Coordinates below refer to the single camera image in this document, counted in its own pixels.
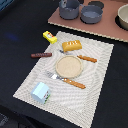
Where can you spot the brown toy sausage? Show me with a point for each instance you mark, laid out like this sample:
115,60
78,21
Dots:
39,55

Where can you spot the orange toy bread loaf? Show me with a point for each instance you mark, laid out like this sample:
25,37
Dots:
71,45

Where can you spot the yellow toy butter box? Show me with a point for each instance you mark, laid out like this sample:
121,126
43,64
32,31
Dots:
47,35

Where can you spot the light blue milk carton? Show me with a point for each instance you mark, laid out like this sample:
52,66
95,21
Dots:
40,92

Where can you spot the grey pot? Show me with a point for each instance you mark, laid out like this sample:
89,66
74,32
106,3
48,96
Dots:
69,9
91,14

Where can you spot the round wooden plate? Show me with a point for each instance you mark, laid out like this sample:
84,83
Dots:
69,66

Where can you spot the beige woven placemat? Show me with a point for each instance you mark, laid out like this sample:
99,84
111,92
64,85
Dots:
66,101

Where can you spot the beige bowl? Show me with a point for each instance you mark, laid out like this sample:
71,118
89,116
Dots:
123,16

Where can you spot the fork with wooden handle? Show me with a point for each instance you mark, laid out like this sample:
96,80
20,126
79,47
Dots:
71,82

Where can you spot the knife with wooden handle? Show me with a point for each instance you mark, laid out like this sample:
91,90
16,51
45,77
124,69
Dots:
80,56

